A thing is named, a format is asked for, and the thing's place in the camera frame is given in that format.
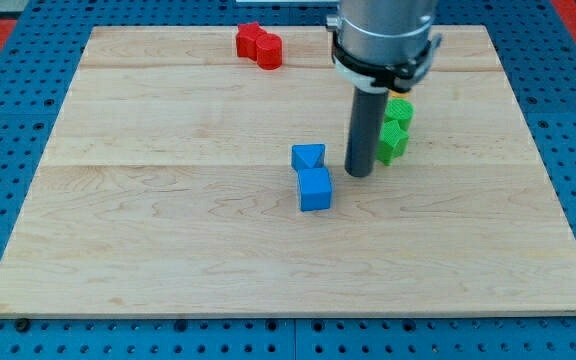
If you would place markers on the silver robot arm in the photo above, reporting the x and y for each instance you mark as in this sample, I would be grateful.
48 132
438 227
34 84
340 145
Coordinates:
382 45

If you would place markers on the blue triangle block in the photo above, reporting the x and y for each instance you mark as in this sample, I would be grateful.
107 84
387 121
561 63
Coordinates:
307 156

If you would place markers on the blue cube block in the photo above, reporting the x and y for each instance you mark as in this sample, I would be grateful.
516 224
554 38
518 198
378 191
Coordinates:
315 189

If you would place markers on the dark grey cylindrical pointer tool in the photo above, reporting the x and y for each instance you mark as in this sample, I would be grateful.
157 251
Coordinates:
366 120

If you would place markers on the green star block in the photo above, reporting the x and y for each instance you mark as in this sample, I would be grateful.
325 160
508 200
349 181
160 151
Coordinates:
392 142

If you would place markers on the wooden board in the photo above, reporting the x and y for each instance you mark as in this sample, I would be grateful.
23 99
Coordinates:
166 191

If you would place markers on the green cylinder block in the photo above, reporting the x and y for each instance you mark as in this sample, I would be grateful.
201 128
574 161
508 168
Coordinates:
399 110

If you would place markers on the red cylinder block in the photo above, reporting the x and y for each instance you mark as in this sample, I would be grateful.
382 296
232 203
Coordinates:
269 51

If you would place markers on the yellow block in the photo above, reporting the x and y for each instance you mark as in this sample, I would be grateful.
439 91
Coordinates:
399 94

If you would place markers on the red star block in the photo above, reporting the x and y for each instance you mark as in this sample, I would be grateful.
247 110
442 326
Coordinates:
245 39

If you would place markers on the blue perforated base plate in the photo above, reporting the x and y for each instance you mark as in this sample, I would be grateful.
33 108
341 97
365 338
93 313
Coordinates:
36 65

